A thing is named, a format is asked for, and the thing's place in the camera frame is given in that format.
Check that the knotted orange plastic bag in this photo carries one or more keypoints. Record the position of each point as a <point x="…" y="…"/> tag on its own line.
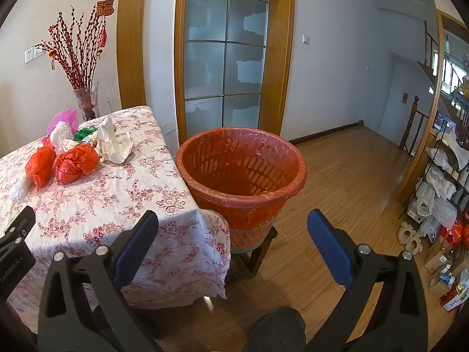
<point x="75" y="163"/>

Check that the dark wooden baseboard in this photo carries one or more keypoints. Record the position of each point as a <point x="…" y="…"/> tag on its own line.
<point x="329" y="132"/>

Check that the pink plastic bag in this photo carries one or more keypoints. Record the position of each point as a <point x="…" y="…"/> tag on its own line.
<point x="65" y="118"/>

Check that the black metal shelf rack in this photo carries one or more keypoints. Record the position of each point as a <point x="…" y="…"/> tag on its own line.
<point x="421" y="190"/>

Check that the wooden partition frame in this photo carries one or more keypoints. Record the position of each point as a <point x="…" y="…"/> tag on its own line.
<point x="417" y="161"/>

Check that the wooden wall trim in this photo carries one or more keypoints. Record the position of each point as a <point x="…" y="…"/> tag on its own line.
<point x="132" y="44"/>

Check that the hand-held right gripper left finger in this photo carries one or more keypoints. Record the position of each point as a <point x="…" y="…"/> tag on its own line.
<point x="135" y="244"/>

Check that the dark green plastic bag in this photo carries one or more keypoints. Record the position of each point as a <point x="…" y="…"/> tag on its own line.
<point x="82" y="134"/>

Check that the frosted glass sliding door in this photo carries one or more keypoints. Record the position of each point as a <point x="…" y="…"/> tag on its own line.
<point x="223" y="62"/>

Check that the red gift bag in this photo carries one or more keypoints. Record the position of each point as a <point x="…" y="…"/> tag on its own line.
<point x="456" y="233"/>

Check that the clear bubble wrap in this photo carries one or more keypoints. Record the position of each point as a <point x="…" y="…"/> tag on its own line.
<point x="60" y="137"/>

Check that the wooden door frame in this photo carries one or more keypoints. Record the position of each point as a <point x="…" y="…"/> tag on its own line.
<point x="282" y="62"/>

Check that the pile of white plastic bags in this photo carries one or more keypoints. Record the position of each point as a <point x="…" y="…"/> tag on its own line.
<point x="439" y="179"/>

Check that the dark wooden stool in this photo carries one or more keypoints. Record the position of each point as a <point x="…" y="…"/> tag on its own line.
<point x="262" y="253"/>

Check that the red berry branches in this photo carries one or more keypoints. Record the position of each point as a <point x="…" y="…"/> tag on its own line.
<point x="78" y="62"/>

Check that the colourful printed box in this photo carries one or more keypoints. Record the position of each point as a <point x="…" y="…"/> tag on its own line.
<point x="456" y="300"/>

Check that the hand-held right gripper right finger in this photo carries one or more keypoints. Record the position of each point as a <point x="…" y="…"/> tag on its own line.
<point x="329" y="249"/>

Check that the wooden stair newel post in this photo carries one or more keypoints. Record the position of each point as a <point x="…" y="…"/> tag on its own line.
<point x="412" y="117"/>

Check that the white spray bottle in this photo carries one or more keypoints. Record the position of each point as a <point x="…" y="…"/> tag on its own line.
<point x="446" y="275"/>

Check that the red hanging ornament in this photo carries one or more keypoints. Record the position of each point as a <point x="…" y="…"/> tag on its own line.
<point x="106" y="9"/>

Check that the glass vase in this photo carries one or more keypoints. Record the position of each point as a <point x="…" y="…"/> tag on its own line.
<point x="88" y="102"/>

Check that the large white plastic bag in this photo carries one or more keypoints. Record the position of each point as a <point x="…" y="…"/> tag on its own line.
<point x="111" y="143"/>

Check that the golden ornament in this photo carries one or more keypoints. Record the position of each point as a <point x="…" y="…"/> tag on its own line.
<point x="463" y="90"/>

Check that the small white plastic bag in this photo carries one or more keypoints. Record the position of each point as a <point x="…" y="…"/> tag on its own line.
<point x="18" y="187"/>

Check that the plastic mesh waste basket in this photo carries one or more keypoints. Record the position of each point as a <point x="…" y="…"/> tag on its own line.
<point x="252" y="242"/>

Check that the brown wall plate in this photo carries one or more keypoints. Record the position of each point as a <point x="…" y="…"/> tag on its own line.
<point x="405" y="97"/>

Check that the white wall socket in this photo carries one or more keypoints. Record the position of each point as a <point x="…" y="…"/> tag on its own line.
<point x="30" y="56"/>

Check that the floral tablecloth table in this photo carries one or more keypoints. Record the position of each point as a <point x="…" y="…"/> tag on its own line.
<point x="110" y="198"/>

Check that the white wall switch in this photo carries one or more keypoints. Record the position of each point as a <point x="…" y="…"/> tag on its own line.
<point x="39" y="51"/>

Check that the metal stair railing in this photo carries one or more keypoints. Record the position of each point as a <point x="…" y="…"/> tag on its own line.
<point x="432" y="47"/>

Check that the cardboard box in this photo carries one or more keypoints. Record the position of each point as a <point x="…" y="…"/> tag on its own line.
<point x="438" y="288"/>
<point x="438" y="260"/>

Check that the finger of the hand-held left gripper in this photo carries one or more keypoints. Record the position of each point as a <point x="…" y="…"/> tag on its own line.
<point x="20" y="227"/>

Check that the person's leg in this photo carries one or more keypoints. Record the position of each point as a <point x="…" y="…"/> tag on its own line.
<point x="278" y="332"/>

